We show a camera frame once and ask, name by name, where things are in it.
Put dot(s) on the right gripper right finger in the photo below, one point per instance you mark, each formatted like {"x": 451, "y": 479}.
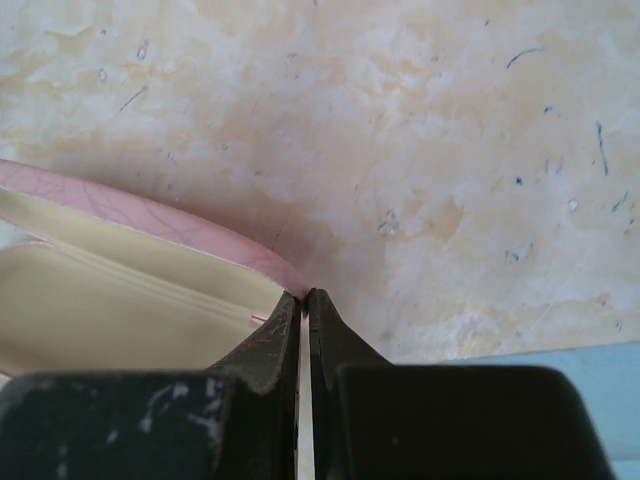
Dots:
{"x": 373, "y": 419}

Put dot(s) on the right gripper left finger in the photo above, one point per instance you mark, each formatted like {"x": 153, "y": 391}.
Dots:
{"x": 236, "y": 419}

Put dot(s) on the pink glasses case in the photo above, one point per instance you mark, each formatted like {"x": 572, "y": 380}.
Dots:
{"x": 97, "y": 278}

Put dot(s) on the light blue cloth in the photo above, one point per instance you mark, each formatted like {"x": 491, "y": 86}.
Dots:
{"x": 607, "y": 378}

